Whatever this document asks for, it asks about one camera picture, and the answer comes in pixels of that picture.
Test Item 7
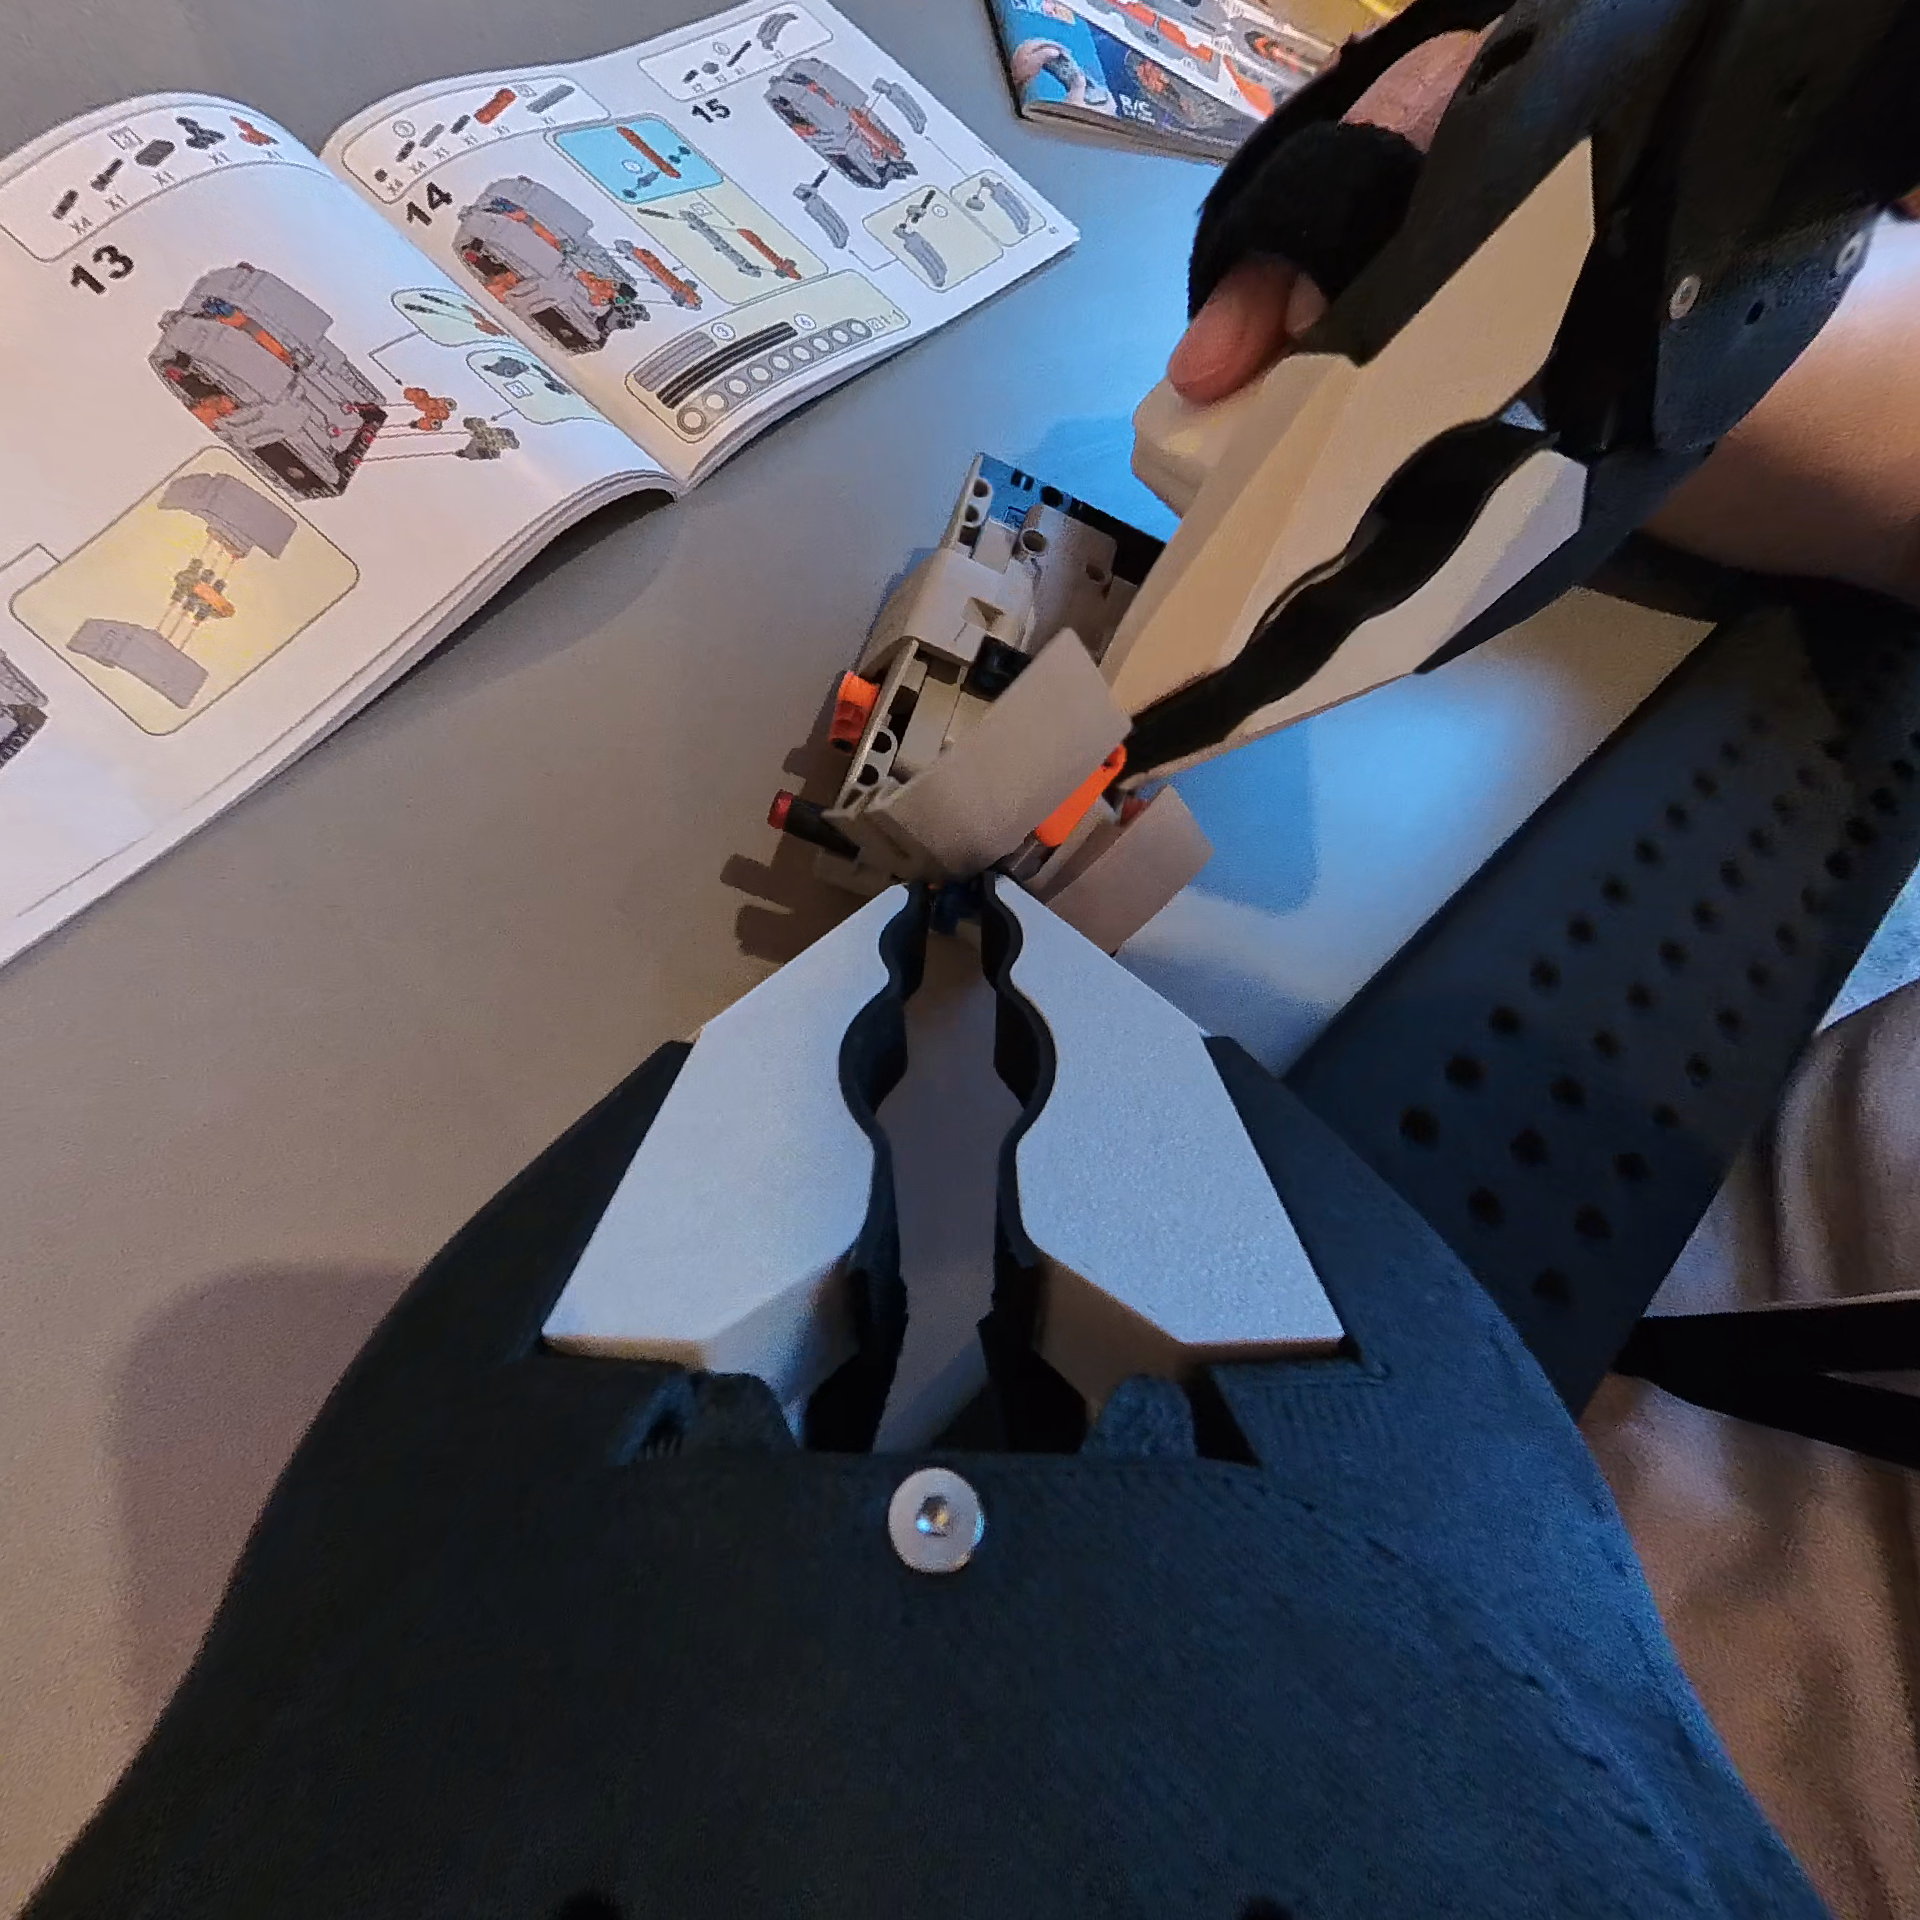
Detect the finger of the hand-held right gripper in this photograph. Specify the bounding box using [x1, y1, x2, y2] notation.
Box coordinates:
[1118, 441, 1619, 788]
[1106, 149, 1601, 742]

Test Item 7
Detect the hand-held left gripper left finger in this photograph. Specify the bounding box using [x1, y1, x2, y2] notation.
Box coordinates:
[538, 883, 920, 1409]

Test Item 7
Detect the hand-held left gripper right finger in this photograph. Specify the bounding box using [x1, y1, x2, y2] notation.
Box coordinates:
[986, 874, 1345, 1407]

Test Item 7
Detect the grey brick robot model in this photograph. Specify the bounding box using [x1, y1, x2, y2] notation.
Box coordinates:
[765, 453, 1215, 960]

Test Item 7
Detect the person's right hand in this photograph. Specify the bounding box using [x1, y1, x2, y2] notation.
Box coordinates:
[1167, 28, 1491, 403]

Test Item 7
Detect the clear sticker sheet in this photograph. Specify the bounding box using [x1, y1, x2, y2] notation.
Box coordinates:
[1080, 0, 1345, 123]

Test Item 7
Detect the blue leaflet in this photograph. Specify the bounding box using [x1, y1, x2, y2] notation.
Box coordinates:
[991, 0, 1351, 167]

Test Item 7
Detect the open instruction booklet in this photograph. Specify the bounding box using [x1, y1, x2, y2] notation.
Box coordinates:
[0, 0, 1080, 972]

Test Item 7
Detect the black strap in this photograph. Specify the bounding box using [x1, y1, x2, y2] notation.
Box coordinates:
[1608, 1299, 1920, 1480]

